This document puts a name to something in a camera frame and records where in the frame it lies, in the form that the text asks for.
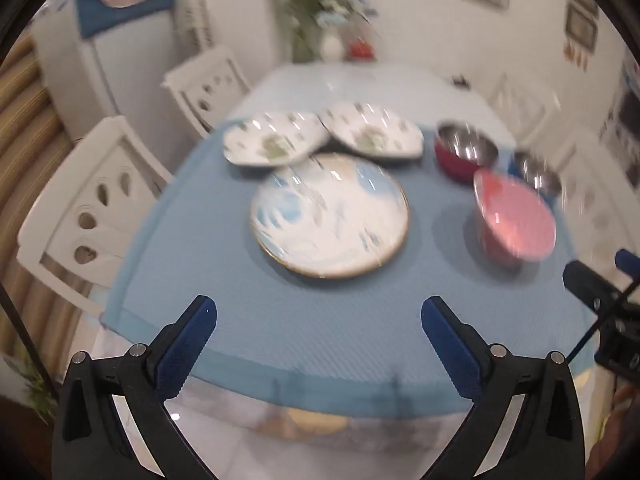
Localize blue white flower bouquet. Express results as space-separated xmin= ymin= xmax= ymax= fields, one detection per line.
xmin=315 ymin=0 xmax=376 ymax=31

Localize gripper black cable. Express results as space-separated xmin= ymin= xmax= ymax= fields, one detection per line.
xmin=0 ymin=280 xmax=61 ymax=401
xmin=565 ymin=280 xmax=640 ymax=361

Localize round blue white plate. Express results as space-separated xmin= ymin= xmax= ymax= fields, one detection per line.
xmin=250 ymin=154 xmax=411 ymax=279

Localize person's right hand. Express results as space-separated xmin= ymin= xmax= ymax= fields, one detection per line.
xmin=587 ymin=382 xmax=640 ymax=480

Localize blue steel bowl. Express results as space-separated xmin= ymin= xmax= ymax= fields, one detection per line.
xmin=507 ymin=150 xmax=563 ymax=206

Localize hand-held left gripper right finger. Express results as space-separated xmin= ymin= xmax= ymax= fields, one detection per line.
xmin=421 ymin=296 xmax=586 ymax=480

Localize hanging orange tassels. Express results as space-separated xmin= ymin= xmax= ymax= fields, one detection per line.
xmin=564 ymin=42 xmax=592 ymax=72

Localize white dining chair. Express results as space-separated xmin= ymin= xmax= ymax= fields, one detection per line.
xmin=550 ymin=130 xmax=640 ymax=271
xmin=162 ymin=45 xmax=251 ymax=138
xmin=487 ymin=72 xmax=556 ymax=146
xmin=17 ymin=116 xmax=173 ymax=318

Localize white carved corner shelf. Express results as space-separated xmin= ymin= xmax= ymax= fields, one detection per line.
xmin=182 ymin=0 xmax=216 ymax=56

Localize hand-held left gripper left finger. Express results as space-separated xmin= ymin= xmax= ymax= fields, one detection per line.
xmin=52 ymin=295 xmax=218 ymax=480

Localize red steel bowl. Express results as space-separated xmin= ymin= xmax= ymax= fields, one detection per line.
xmin=434 ymin=120 xmax=500 ymax=183

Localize printed tablecloth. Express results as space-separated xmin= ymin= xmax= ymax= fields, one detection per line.
xmin=90 ymin=325 xmax=601 ymax=480

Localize light blue table mat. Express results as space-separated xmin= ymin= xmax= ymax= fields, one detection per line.
xmin=102 ymin=120 xmax=598 ymax=418

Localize television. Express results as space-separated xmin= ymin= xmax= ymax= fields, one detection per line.
xmin=607 ymin=60 xmax=640 ymax=161

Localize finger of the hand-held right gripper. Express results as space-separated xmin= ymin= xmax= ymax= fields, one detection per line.
xmin=615 ymin=249 xmax=640 ymax=286
xmin=562 ymin=260 xmax=621 ymax=321

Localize white refrigerator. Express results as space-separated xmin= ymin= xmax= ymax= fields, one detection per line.
xmin=32 ymin=10 xmax=166 ymax=141

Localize yellow green flower bouquet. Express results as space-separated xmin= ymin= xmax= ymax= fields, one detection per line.
xmin=265 ymin=0 xmax=331 ymax=61

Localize green potted plant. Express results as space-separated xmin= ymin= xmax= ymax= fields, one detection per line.
xmin=25 ymin=360 xmax=58 ymax=423

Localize pink ceramic bowl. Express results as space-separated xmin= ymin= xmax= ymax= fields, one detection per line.
xmin=472 ymin=167 xmax=557 ymax=267

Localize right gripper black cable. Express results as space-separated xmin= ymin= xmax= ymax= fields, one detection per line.
xmin=565 ymin=280 xmax=640 ymax=361

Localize square floral plate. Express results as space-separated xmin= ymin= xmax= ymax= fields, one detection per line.
xmin=222 ymin=112 xmax=331 ymax=167
xmin=317 ymin=102 xmax=425 ymax=160

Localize red lidded tea cup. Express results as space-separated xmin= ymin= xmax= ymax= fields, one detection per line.
xmin=347 ymin=37 xmax=376 ymax=61

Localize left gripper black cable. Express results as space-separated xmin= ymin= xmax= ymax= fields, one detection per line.
xmin=0 ymin=280 xmax=61 ymax=401

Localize white ceramic vase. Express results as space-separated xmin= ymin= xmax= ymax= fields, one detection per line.
xmin=320 ymin=30 xmax=346 ymax=61

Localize beige striped curtain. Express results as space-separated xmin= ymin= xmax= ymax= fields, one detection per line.
xmin=0 ymin=35 xmax=103 ymax=386

